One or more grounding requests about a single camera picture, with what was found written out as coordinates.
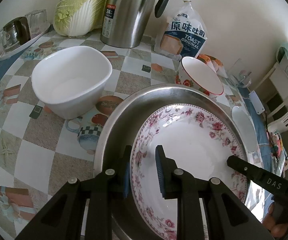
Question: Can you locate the floral rimmed white plate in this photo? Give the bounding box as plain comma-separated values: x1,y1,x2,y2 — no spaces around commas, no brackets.
130,103,249,239

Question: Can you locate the white round shallow bowl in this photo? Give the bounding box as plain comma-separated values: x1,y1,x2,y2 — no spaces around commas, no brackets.
232,106,257,153

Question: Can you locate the strawberry pattern red-rimmed bowl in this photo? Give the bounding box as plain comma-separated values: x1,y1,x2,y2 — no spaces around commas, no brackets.
175,56,224,98

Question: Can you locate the person's right hand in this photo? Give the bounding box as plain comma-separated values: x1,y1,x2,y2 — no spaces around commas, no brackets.
262,202,288,238

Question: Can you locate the colourful toy bundle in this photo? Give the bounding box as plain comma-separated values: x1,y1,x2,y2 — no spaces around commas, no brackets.
267,130,288,178

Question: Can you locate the white square ceramic bowl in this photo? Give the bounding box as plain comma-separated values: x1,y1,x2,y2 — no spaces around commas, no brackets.
31,46,113,120

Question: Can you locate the clear glass measuring jug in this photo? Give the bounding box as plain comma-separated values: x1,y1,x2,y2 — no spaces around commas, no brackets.
228,58,252,88

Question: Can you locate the orange white snack packet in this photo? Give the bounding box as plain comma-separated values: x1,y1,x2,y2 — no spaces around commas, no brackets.
209,56,228,78

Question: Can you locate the toast bread bag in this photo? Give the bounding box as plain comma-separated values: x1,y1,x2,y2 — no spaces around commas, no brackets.
154,0,207,61

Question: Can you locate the napa cabbage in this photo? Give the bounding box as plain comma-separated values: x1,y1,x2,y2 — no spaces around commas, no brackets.
53,0,106,37

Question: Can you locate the stainless steel thermos jug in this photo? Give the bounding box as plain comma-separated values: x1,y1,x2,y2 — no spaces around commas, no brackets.
101,0,169,48

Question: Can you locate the upturned clear glass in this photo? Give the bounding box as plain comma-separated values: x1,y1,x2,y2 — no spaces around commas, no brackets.
25,9,47,38

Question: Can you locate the dark tinted glass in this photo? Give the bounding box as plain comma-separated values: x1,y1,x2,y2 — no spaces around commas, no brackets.
3,16,31,47

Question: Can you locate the clear glass cup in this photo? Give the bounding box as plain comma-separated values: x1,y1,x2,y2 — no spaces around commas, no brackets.
0,30,14,55

